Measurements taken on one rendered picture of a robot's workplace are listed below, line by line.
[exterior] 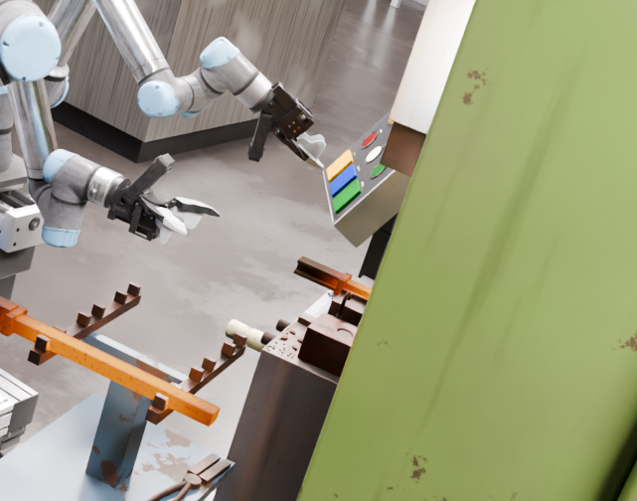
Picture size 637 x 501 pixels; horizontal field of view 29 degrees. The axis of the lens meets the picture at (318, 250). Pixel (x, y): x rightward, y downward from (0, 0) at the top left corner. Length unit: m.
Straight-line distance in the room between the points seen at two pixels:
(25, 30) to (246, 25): 3.46
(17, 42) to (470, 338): 1.03
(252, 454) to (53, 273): 2.16
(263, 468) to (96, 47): 3.45
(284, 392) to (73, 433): 0.38
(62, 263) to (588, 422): 2.90
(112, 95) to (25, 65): 3.14
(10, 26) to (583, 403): 1.23
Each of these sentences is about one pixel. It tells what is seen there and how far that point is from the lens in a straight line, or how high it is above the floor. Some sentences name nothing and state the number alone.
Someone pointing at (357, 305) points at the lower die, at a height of 0.99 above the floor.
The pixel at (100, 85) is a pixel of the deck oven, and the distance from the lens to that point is 5.53.
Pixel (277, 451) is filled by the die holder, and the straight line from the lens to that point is 2.29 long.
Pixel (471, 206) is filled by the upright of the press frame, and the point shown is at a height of 1.39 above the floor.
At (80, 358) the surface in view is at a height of 0.97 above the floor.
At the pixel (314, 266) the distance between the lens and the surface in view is 2.37.
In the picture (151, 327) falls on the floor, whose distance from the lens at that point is 4.18.
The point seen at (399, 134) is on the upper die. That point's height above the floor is 1.33.
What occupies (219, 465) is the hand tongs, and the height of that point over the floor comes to 0.72.
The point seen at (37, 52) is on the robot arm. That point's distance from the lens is 2.37.
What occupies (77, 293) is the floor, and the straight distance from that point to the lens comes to 4.27.
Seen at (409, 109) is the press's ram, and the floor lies 1.39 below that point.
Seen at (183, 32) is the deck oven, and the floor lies 0.62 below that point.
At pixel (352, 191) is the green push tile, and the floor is 1.03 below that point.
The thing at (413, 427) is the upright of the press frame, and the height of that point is 1.04.
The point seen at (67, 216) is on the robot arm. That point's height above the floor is 0.90.
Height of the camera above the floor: 1.92
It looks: 22 degrees down
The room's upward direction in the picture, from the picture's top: 19 degrees clockwise
